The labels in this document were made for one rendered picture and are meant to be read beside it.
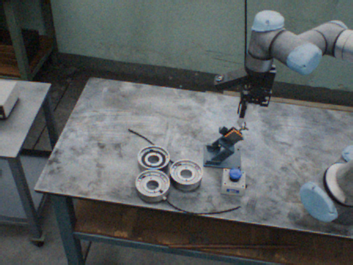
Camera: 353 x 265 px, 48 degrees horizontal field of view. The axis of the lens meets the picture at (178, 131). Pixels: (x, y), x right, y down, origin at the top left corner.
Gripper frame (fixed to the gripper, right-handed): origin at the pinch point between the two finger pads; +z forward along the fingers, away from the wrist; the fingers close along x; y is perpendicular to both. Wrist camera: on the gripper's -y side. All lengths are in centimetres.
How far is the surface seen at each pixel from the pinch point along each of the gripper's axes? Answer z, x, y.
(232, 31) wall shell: 52, 148, 5
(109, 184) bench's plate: 18.3, -17.8, -37.8
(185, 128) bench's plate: 18.5, 11.9, -16.4
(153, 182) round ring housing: 16.7, -16.3, -24.1
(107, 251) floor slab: 98, 3, -48
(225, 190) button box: 16.3, -16.2, -1.2
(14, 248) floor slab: 98, -2, -93
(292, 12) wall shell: 34, 148, 41
